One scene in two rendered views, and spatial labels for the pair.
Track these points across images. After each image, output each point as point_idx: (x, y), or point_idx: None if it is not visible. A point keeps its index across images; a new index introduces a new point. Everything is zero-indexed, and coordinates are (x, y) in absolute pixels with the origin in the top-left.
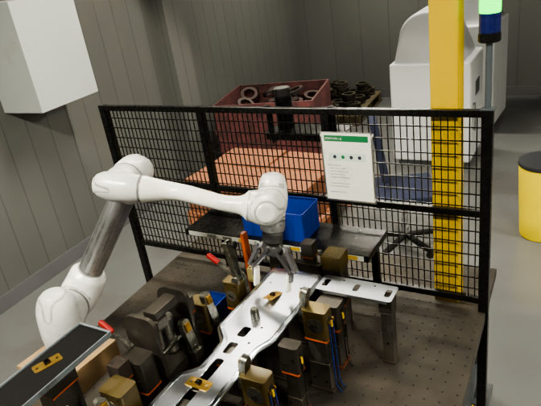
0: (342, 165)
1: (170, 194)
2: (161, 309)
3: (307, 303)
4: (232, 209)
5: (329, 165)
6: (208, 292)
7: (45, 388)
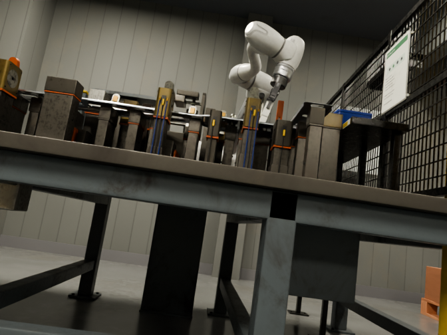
0: (392, 74)
1: (249, 66)
2: (183, 90)
3: None
4: (248, 44)
5: (386, 80)
6: (225, 112)
7: (113, 91)
